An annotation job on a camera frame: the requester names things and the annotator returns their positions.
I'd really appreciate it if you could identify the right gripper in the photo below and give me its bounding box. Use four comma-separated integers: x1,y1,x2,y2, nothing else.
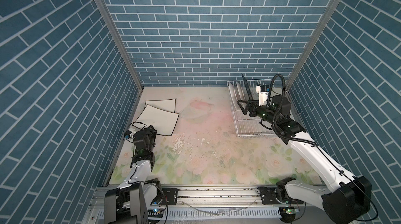
238,99,278,127

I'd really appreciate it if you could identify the white square plate black rim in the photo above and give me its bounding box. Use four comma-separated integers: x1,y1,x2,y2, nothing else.
132,105,179,136

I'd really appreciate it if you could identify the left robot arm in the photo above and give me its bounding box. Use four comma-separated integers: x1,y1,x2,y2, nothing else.
104,126,162,224

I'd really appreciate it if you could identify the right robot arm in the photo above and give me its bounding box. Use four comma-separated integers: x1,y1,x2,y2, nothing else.
237,94,375,224

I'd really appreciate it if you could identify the round white plate inner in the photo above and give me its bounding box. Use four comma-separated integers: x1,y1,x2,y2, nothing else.
236,81,247,101

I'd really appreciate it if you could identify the round white plate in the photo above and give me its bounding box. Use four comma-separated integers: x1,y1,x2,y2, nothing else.
228,82,240,110
236,81,247,101

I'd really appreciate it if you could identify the round white plate outer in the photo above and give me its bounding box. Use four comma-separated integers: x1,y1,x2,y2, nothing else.
228,82,240,110

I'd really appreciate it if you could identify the right corner metal profile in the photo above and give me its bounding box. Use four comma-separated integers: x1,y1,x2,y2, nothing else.
286,0,341,90

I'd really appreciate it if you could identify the corner metal profile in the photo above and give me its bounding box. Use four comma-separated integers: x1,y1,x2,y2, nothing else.
286,0,341,90
94,0,144,93

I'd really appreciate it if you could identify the left corner metal profile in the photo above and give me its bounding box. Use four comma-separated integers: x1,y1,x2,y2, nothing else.
94,0,144,93

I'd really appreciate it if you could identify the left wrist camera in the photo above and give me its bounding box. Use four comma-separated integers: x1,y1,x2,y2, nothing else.
124,130,133,140

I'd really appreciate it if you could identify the white wire dish rack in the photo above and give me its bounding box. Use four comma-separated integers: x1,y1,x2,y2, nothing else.
227,79,292,137

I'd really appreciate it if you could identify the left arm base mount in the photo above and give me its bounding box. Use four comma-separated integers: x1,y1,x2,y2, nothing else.
155,188,179,206

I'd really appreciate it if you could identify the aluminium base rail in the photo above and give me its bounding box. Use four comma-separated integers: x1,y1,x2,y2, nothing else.
90,185,348,208

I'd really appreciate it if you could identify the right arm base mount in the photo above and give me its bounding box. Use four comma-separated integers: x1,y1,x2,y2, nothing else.
256,186,304,206

